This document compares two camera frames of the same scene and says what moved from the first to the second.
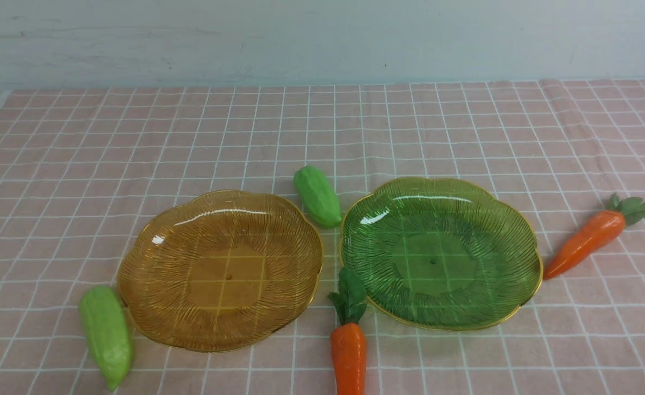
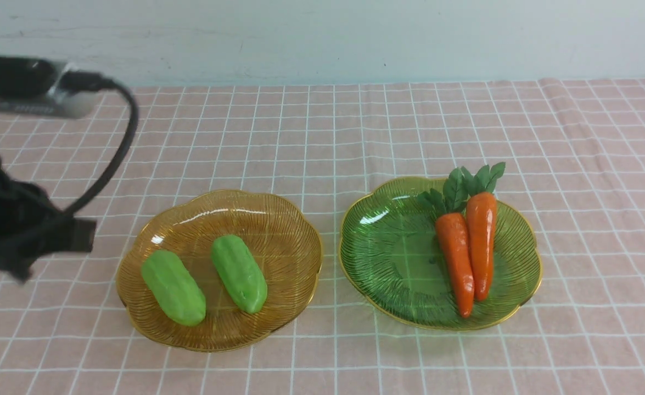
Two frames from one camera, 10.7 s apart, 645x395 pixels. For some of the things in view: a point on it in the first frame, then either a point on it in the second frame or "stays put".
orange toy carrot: (606, 226) -> (482, 215)
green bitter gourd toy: (319, 200) -> (239, 267)
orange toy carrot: (347, 343) -> (452, 235)
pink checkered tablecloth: (61, 176) stays put
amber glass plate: (220, 271) stays put
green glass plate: (439, 254) stays put
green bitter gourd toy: (108, 334) -> (174, 287)
